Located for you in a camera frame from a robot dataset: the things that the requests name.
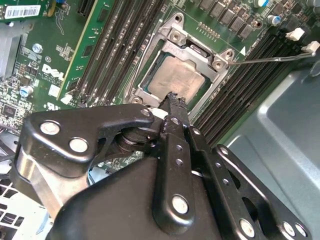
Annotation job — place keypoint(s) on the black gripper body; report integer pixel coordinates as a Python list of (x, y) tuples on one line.
[(120, 205)]

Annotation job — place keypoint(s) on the thin metal locking lever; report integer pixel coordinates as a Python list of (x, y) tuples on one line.
[(275, 59), (140, 62)]

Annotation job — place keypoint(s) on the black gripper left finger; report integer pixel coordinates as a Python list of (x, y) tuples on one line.
[(75, 125)]

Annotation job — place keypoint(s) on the silver CPU plate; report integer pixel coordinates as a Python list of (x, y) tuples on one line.
[(175, 77)]

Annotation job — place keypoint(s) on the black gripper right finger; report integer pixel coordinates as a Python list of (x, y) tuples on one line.
[(225, 175)]

